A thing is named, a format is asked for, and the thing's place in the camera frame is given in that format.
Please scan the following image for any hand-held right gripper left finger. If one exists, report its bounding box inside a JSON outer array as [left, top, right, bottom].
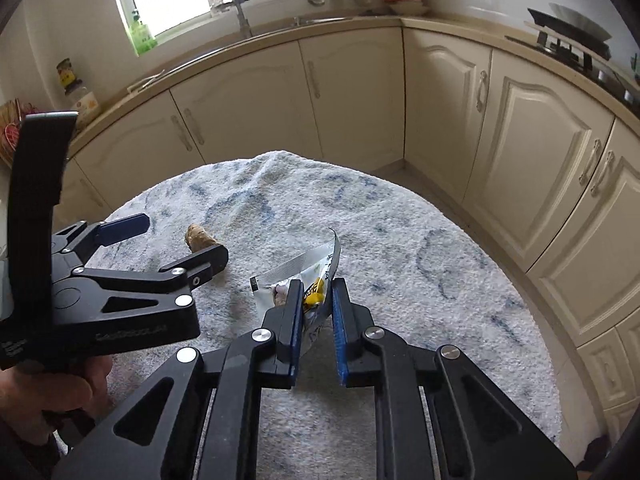
[[52, 280, 305, 480]]

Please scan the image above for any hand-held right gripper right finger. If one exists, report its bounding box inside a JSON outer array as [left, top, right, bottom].
[[331, 277, 576, 480]]

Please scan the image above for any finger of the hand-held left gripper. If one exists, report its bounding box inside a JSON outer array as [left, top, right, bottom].
[[52, 213, 151, 271], [60, 246, 230, 320]]

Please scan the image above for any small brown cork piece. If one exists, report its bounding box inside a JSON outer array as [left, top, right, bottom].
[[185, 224, 226, 254]]

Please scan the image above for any person's left hand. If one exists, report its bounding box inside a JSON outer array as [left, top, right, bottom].
[[0, 355, 113, 446]]

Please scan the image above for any round table with cloth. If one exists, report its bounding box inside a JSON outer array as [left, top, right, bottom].
[[90, 149, 563, 480]]

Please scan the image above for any glass jar white label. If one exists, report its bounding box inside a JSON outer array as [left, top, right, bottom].
[[65, 82, 101, 124]]

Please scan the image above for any yellow label bottle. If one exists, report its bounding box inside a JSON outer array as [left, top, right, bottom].
[[55, 57, 79, 92]]

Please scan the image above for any white utensil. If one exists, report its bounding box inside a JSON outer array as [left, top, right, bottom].
[[127, 69, 166, 94]]

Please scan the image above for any green detergent bottle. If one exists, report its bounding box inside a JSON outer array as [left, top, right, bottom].
[[127, 9, 157, 56]]

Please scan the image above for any metal sink faucet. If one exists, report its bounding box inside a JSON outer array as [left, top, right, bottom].
[[230, 0, 254, 39]]

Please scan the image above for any stainless steel sink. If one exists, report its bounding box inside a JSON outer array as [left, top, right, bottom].
[[167, 13, 362, 70]]

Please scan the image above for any dark cloth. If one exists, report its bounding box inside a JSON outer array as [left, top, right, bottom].
[[581, 435, 614, 472]]

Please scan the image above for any white bowl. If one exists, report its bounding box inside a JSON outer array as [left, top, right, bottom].
[[390, 0, 430, 17]]

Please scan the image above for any black glass gas stove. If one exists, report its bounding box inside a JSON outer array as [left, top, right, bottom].
[[505, 35, 640, 107]]

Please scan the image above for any metal wok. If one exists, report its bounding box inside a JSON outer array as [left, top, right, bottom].
[[548, 2, 614, 44]]

